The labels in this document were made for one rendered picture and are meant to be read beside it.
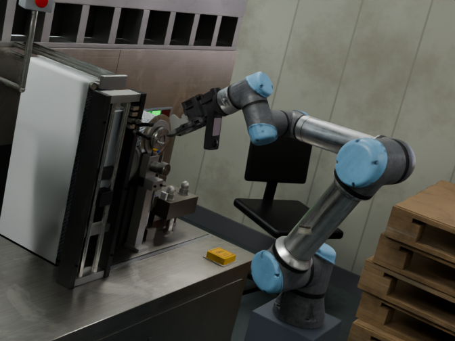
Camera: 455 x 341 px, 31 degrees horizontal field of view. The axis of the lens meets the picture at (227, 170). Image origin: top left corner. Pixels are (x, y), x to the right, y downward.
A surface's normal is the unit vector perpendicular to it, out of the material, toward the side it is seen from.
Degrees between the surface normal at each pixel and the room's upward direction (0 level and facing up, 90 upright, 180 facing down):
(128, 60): 90
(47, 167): 90
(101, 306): 0
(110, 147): 90
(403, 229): 90
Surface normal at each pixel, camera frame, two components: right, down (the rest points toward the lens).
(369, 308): -0.55, 0.11
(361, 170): -0.65, -0.06
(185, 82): 0.81, 0.34
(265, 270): -0.78, 0.11
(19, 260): 0.23, -0.93
